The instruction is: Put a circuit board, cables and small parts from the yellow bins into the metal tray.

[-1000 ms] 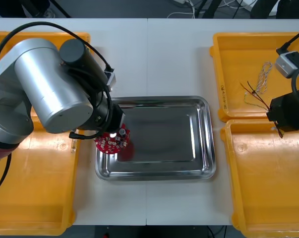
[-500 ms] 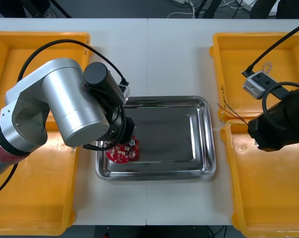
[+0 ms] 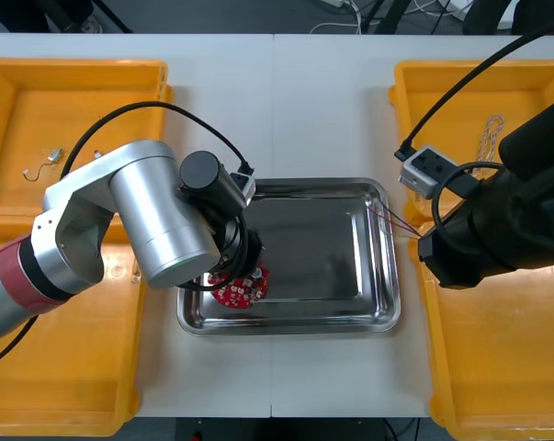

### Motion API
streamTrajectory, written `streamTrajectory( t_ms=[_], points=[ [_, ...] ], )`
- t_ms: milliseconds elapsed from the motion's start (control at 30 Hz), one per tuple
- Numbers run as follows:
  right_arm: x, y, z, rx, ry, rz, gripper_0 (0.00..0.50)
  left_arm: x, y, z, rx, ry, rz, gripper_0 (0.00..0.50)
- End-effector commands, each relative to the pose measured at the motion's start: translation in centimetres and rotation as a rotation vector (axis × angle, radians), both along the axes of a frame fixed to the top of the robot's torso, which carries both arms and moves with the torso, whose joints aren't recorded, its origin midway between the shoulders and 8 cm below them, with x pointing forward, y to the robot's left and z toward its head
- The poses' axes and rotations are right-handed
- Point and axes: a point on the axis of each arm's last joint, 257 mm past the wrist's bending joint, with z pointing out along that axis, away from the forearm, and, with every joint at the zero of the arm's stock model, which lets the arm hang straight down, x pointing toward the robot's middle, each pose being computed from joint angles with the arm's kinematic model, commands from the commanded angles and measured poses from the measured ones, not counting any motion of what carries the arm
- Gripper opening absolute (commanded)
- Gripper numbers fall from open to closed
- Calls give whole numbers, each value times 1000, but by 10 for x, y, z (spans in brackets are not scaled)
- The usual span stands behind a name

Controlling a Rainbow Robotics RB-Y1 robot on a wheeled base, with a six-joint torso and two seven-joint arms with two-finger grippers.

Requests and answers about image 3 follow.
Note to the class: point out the person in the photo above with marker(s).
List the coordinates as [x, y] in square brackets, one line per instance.
[488, 16]

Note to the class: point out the steel tray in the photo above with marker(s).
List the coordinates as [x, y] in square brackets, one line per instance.
[313, 239]

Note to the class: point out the black stand legs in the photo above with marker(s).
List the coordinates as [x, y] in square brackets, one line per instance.
[389, 16]

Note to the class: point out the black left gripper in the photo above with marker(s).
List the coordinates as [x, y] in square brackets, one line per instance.
[252, 250]

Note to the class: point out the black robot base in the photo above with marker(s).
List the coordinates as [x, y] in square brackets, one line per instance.
[304, 429]

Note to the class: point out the round red circuit board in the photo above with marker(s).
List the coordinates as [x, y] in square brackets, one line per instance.
[240, 294]

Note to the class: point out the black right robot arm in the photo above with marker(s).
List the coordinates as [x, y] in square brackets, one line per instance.
[534, 184]

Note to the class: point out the silver-grey left robot arm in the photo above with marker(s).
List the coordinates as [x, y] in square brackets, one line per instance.
[157, 216]

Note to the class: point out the yellow-orange plastic bin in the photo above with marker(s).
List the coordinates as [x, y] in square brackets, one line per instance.
[501, 358]
[37, 115]
[74, 358]
[446, 110]

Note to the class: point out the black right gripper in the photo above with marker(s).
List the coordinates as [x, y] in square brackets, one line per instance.
[469, 248]

